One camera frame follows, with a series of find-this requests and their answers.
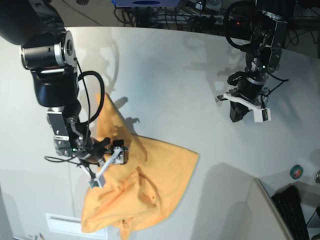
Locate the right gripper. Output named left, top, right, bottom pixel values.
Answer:
left=77, top=137, right=129, bottom=167

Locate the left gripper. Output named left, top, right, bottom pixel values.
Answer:
left=227, top=71, right=268, bottom=123

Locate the orange t-shirt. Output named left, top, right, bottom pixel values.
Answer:
left=81, top=95, right=199, bottom=240

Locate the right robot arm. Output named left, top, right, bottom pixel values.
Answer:
left=0, top=0, right=128, bottom=166

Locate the green tape roll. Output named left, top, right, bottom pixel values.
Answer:
left=289, top=164, right=304, bottom=180

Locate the black keyboard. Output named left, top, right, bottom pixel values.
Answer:
left=271, top=185, right=309, bottom=240

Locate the metal knob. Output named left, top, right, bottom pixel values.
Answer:
left=314, top=170, right=320, bottom=184

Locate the white partition panel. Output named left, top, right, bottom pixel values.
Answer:
left=246, top=178, right=293, bottom=240

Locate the white cable slot cover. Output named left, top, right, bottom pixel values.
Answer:
left=45, top=213, right=108, bottom=240

